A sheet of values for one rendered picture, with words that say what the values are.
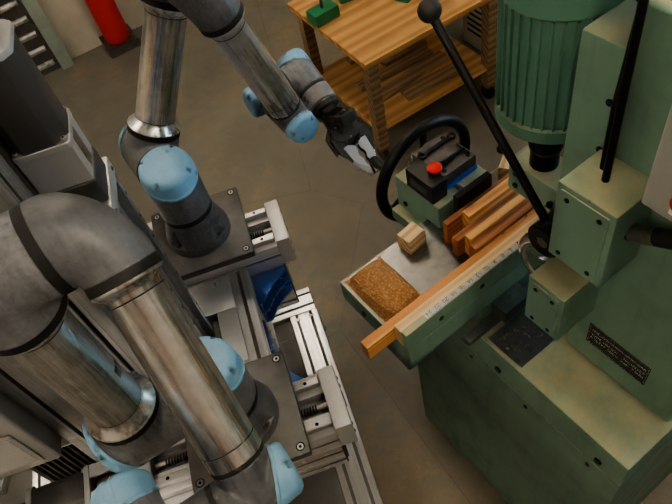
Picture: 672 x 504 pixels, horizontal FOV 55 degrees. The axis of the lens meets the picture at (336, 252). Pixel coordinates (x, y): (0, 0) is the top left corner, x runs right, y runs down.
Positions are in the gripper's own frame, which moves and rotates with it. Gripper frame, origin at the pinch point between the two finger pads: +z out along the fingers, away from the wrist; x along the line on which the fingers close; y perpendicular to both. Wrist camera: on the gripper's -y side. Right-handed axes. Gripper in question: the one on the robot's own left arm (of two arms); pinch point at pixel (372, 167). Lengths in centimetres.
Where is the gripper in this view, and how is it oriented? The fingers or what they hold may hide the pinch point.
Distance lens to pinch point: 152.4
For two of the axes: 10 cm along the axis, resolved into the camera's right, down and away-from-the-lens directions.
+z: 5.6, 8.2, -1.3
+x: -8.2, 5.3, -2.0
